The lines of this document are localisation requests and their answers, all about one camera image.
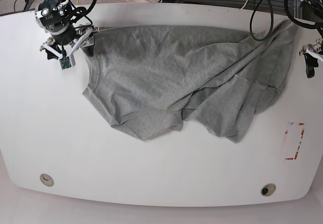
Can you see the grey T-shirt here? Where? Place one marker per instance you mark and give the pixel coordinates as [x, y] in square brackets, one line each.
[147, 80]

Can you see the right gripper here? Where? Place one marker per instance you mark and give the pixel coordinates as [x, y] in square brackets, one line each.
[66, 42]

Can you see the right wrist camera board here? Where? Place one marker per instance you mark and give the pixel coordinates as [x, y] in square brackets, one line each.
[67, 62]

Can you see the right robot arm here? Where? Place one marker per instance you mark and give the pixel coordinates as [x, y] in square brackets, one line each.
[56, 15]

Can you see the table grommet hole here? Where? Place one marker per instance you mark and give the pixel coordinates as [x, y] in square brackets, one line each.
[47, 180]
[268, 189]

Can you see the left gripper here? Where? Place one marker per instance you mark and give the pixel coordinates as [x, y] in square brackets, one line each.
[312, 53]

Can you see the right table grommet hole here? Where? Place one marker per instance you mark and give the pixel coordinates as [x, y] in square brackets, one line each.
[268, 189]

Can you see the left table grommet hole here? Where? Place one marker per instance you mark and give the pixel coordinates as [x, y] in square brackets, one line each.
[47, 180]

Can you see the red tape rectangle marker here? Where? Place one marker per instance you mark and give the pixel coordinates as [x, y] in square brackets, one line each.
[292, 140]

